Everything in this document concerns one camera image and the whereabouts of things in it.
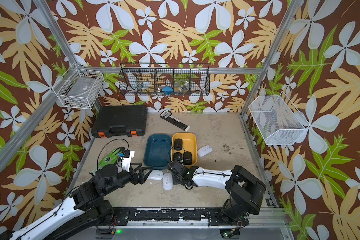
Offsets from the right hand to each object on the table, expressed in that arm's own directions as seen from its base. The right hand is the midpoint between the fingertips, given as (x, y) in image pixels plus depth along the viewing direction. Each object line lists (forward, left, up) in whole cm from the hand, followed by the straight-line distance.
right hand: (174, 176), depth 87 cm
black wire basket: (+54, +8, +32) cm, 63 cm away
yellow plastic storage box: (+23, -10, 0) cm, 25 cm away
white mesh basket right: (+22, -58, +25) cm, 67 cm away
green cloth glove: (+11, +41, +2) cm, 42 cm away
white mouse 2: (+17, -20, +2) cm, 26 cm away
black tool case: (+39, +40, +6) cm, 56 cm away
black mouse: (+21, -2, +3) cm, 21 cm away
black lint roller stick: (+50, +7, +1) cm, 51 cm away
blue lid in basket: (+45, +4, +29) cm, 53 cm away
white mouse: (-4, +4, +2) cm, 6 cm away
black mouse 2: (+10, -8, +3) cm, 14 cm away
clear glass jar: (+49, -4, +29) cm, 57 cm away
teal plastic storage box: (+15, +11, +4) cm, 19 cm away
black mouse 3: (+13, -2, +1) cm, 14 cm away
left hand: (-3, +11, +21) cm, 24 cm away
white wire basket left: (+39, +55, +35) cm, 76 cm away
